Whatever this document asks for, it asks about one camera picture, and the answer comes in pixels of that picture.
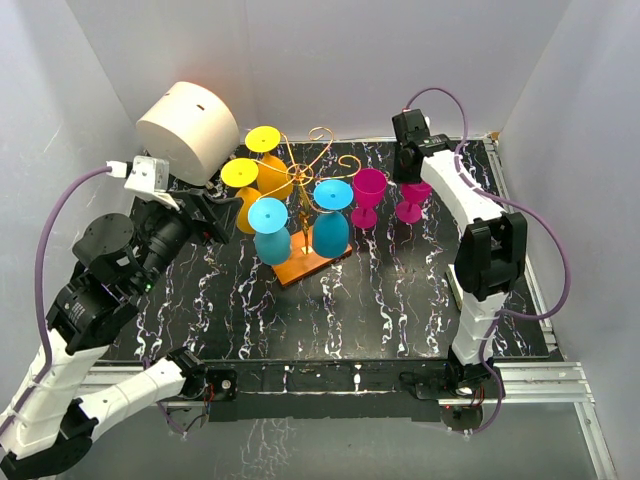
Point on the white cylindrical container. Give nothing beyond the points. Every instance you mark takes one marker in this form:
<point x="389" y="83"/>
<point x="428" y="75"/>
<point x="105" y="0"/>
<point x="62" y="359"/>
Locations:
<point x="192" y="129"/>

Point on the small white box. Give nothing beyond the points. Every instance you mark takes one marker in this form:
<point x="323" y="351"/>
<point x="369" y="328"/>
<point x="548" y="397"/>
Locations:
<point x="454" y="286"/>

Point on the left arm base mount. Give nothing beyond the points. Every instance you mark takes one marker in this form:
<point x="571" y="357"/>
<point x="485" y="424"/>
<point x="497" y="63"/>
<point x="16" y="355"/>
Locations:
<point x="213" y="385"/>

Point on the gold wire wine glass rack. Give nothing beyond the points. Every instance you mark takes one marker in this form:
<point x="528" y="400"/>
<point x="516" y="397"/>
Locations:
<point x="304" y="261"/>

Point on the aluminium table frame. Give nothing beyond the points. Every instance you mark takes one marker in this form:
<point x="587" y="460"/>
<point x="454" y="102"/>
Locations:
<point x="333" y="345"/>

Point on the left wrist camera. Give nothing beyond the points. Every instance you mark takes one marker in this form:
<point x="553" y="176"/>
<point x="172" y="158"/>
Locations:
<point x="147" y="177"/>

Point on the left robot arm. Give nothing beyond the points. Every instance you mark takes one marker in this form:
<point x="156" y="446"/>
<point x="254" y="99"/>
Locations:
<point x="49" y="427"/>

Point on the blue wine glass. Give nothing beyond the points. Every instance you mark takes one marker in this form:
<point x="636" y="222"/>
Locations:
<point x="330" y="234"/>
<point x="268" y="217"/>

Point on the yellow wine glass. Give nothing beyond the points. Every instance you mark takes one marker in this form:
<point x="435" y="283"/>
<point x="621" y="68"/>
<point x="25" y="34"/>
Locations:
<point x="272" y="180"/>
<point x="241" y="173"/>

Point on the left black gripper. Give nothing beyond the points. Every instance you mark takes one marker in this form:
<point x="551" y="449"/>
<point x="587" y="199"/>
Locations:
<point x="218" y="222"/>

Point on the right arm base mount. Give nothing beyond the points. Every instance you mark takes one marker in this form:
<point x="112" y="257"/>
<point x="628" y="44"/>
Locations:
<point x="448" y="380"/>

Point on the magenta wine glass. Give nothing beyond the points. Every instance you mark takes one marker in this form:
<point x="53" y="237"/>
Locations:
<point x="409" y="210"/>
<point x="369" y="186"/>

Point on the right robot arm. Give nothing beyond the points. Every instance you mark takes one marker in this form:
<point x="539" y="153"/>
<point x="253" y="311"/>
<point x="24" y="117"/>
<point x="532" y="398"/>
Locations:
<point x="491" y="254"/>

